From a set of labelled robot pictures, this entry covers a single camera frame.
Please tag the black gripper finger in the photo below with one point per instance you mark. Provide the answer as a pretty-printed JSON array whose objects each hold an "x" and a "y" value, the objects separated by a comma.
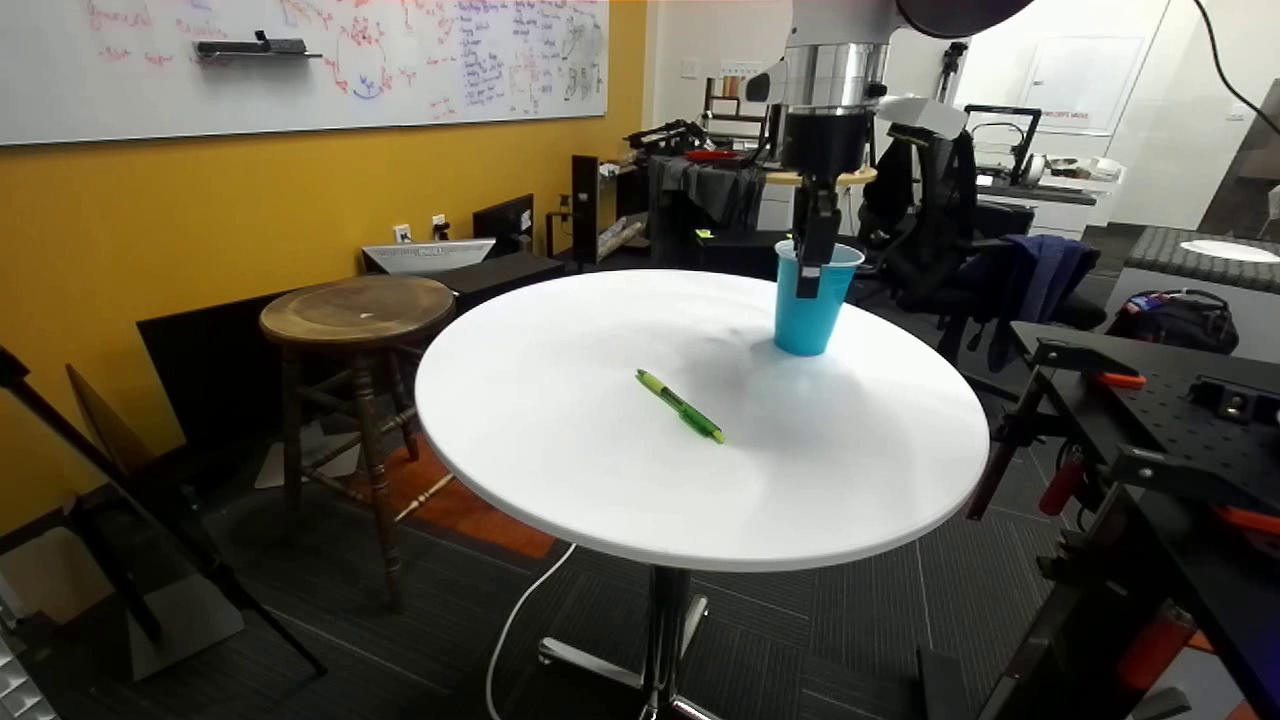
[
  {"x": 831, "y": 212},
  {"x": 807, "y": 242}
]

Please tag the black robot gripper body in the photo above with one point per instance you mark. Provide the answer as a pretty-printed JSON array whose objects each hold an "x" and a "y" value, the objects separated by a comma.
[{"x": 826, "y": 147}]

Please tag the blue plastic cup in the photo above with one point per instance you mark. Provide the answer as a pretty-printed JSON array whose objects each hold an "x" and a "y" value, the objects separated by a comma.
[{"x": 807, "y": 322}]

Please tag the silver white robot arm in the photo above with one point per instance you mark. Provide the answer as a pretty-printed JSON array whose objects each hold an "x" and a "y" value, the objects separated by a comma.
[{"x": 826, "y": 96}]

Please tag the blue jacket on chair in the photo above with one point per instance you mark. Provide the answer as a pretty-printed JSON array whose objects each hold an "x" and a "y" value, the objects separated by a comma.
[{"x": 1029, "y": 278}]

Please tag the green pen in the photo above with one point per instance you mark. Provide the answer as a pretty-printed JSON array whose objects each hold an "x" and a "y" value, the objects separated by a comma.
[{"x": 689, "y": 413}]

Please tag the round white table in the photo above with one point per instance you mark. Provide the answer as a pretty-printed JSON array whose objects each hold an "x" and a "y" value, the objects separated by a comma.
[{"x": 651, "y": 413}]

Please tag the black backpack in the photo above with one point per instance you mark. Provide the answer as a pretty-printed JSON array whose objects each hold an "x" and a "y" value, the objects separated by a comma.
[{"x": 1186, "y": 319}]

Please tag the white tray on cabinet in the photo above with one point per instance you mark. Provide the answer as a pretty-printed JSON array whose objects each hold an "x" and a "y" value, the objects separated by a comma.
[{"x": 431, "y": 252}]

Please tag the black workbench with clamps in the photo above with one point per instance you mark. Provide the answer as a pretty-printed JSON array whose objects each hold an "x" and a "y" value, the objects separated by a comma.
[{"x": 1177, "y": 461}]

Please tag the round wooden stool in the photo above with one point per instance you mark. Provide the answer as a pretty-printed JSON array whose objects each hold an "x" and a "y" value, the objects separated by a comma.
[{"x": 355, "y": 385}]

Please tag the black whiteboard eraser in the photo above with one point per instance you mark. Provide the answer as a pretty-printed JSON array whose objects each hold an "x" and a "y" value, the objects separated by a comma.
[{"x": 262, "y": 45}]

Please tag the black low cabinet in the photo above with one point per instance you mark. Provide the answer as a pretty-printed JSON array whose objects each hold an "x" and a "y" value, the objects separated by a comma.
[{"x": 220, "y": 367}]

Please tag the black tripod stand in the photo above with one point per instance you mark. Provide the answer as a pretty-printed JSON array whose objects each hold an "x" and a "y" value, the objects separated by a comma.
[{"x": 169, "y": 576}]

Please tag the white wall whiteboard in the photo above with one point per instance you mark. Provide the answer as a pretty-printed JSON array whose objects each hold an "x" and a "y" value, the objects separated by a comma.
[{"x": 125, "y": 71}]

